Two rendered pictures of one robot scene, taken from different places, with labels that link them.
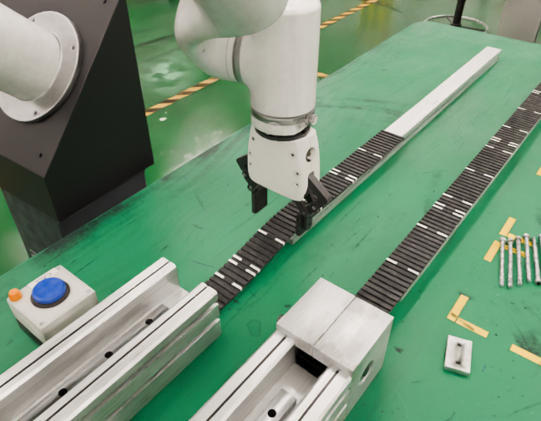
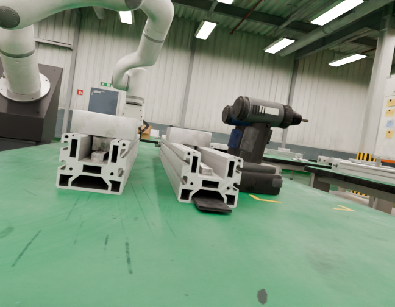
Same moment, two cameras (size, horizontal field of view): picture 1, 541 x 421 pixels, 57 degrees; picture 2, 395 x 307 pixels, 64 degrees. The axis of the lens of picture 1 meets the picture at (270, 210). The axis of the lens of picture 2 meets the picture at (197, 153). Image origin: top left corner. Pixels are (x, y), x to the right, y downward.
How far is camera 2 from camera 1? 115 cm
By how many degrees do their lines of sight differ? 56
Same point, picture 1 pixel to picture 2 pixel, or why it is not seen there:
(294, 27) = (145, 73)
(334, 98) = not seen: hidden behind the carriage
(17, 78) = (34, 81)
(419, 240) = not seen: hidden behind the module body
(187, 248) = not seen: hidden behind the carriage
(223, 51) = (125, 78)
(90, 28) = (50, 77)
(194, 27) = (135, 63)
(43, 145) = (39, 108)
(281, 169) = (136, 116)
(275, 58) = (141, 80)
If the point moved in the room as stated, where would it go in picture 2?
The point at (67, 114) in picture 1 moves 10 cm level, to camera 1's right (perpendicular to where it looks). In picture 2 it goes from (49, 99) to (72, 103)
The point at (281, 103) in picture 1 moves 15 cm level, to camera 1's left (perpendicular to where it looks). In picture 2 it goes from (141, 93) to (111, 86)
